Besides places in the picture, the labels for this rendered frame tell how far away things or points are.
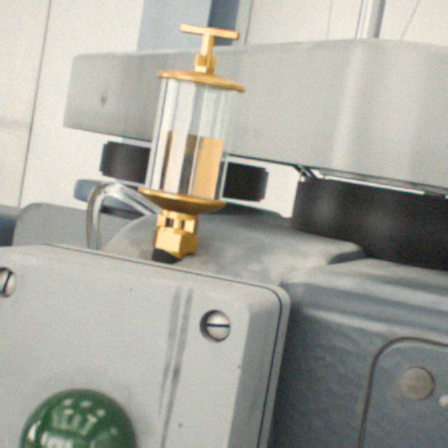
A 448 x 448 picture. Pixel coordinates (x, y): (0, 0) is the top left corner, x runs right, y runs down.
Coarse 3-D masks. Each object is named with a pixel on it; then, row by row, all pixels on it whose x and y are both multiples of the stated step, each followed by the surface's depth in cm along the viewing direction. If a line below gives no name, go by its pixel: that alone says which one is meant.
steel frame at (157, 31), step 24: (144, 0) 536; (168, 0) 533; (192, 0) 530; (216, 0) 568; (144, 24) 536; (168, 24) 533; (192, 24) 530; (216, 24) 568; (144, 48) 536; (168, 48) 533; (144, 144) 536
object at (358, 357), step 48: (144, 240) 40; (240, 240) 40; (288, 240) 41; (336, 240) 45; (288, 288) 35; (336, 288) 35; (384, 288) 35; (432, 288) 36; (288, 336) 35; (336, 336) 35; (384, 336) 34; (432, 336) 34; (288, 384) 35; (336, 384) 35; (384, 384) 34; (432, 384) 34; (288, 432) 35; (336, 432) 35; (384, 432) 34; (432, 432) 34
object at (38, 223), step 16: (32, 208) 79; (48, 208) 79; (64, 208) 78; (16, 224) 79; (32, 224) 79; (48, 224) 79; (64, 224) 78; (80, 224) 78; (112, 224) 77; (16, 240) 79; (32, 240) 79; (48, 240) 79; (64, 240) 78; (80, 240) 78
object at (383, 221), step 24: (312, 192) 47; (336, 192) 46; (360, 192) 45; (384, 192) 45; (408, 192) 45; (312, 216) 47; (336, 216) 46; (360, 216) 45; (384, 216) 45; (408, 216) 45; (432, 216) 45; (360, 240) 45; (384, 240) 45; (408, 240) 45; (432, 240) 45; (432, 264) 45
